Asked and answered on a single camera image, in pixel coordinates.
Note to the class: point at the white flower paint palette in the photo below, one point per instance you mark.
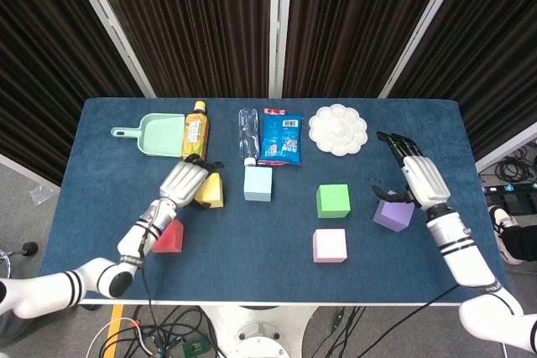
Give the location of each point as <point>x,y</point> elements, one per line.
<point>337,129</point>

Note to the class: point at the mint green dustpan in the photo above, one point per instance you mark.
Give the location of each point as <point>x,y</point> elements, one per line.
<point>159,136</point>

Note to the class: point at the black power strip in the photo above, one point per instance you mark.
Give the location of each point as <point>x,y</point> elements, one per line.
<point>509,189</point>

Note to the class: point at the black chair caster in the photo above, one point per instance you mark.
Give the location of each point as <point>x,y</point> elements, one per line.
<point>30,248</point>

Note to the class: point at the green foam cube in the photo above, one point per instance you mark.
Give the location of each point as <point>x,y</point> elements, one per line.
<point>333,200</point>

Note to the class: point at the black trouser leg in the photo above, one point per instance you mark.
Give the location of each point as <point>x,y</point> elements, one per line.
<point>522,245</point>

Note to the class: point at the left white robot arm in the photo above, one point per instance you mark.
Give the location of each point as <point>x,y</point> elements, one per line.
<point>50,291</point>

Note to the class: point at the blue felt table cover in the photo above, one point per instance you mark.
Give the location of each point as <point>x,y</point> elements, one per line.
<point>251,257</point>

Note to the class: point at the light blue foam cube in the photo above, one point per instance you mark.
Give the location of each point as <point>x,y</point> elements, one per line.
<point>258,182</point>

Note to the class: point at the clear empty plastic bottle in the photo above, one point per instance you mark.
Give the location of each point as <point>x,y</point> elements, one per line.
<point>248,131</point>

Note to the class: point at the green circuit board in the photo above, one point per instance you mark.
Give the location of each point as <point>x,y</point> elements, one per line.
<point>195,346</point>

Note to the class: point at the yellow foam cube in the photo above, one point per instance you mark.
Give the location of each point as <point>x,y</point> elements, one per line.
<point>213,191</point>

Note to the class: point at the purple foam cube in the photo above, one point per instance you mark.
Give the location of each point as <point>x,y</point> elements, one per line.
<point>392,215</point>

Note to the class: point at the white sneaker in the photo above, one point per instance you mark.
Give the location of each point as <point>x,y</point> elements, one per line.
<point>501,224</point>

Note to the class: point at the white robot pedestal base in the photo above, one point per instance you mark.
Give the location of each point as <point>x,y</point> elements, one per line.
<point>260,333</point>

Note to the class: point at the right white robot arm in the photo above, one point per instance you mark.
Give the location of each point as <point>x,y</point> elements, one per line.
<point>465,257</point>

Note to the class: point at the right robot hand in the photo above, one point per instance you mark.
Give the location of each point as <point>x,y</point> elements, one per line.
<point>425,182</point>

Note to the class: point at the amber tea bottle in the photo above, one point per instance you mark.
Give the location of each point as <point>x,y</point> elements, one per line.
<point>195,131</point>

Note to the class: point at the clear plastic bag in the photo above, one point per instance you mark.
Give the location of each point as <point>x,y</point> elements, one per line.
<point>41,194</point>

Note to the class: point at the pink foam cube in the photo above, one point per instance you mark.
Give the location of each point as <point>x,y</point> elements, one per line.
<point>330,245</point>

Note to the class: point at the red foam cube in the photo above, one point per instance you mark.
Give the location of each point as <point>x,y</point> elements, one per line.
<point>173,240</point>

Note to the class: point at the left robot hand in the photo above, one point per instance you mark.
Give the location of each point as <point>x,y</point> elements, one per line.
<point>182,184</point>

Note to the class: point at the blue snack bag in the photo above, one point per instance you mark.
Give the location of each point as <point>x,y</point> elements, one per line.
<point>281,136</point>

